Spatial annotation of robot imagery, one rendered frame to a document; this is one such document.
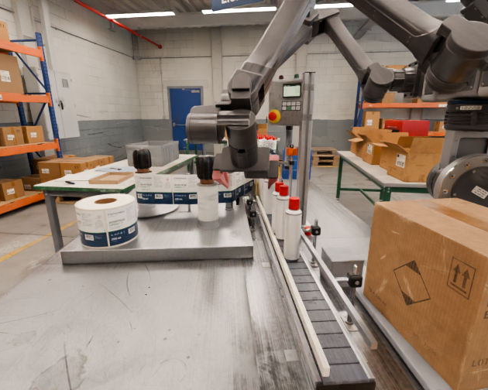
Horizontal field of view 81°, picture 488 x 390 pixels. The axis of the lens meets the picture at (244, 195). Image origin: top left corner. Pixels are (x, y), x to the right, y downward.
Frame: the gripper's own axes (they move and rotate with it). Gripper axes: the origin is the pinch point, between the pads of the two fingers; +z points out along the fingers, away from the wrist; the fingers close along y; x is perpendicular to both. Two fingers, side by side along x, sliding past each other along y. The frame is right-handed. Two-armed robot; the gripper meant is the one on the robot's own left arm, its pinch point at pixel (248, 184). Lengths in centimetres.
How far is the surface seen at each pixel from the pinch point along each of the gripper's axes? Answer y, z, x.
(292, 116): -13, 29, -59
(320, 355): -15.0, 6.3, 33.6
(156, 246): 36, 37, 0
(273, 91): -5, 23, -68
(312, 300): -16.1, 22.2, 19.8
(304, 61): -74, 391, -726
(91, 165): 280, 257, -229
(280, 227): -8.3, 40.2, -10.6
